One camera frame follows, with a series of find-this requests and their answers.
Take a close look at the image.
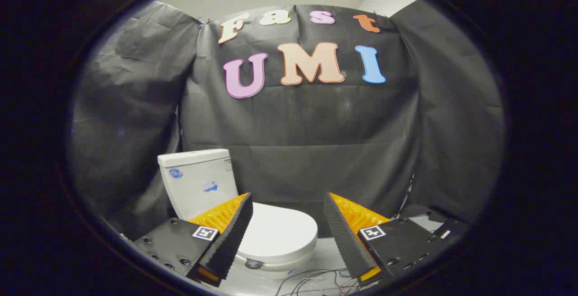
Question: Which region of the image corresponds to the black backdrop cloth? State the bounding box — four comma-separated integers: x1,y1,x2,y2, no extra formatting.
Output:
69,1,505,241

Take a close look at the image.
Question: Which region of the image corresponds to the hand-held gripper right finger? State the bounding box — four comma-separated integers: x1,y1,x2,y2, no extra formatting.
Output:
323,192,445,287

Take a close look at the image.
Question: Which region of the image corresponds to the white toilet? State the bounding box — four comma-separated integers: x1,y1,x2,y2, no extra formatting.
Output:
158,149,318,281

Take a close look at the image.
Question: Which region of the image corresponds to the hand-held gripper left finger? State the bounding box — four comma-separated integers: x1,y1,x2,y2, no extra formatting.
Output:
134,192,254,287

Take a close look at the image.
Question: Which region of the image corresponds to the white toilet lid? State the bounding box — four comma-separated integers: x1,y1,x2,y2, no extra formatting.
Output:
235,202,318,270

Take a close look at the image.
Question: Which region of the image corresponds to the tangle of thin cables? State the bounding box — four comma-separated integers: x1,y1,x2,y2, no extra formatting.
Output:
275,267,362,296

